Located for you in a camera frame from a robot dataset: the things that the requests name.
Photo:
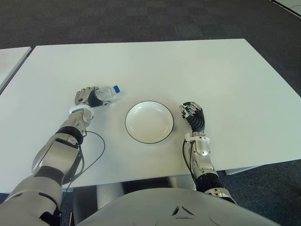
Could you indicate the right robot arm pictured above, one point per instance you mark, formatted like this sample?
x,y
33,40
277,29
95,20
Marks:
x,y
202,150

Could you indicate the grey robot torso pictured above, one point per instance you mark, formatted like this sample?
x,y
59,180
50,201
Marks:
x,y
164,207

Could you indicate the white table pedestal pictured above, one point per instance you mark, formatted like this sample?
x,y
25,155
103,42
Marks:
x,y
181,182

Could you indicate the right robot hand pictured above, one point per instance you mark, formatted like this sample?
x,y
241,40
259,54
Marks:
x,y
198,120

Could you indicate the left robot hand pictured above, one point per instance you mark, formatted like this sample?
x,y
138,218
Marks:
x,y
85,97

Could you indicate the adjacent white table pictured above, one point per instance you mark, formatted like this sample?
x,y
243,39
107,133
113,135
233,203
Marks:
x,y
9,61

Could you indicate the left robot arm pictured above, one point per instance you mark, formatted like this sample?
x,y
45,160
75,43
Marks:
x,y
54,150

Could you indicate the clear water bottle blue cap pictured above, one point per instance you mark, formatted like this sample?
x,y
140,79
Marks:
x,y
105,93

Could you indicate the white plate black rim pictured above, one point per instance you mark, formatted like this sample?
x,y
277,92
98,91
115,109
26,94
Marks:
x,y
149,122

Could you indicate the white table support beam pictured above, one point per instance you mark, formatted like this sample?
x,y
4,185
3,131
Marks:
x,y
240,170

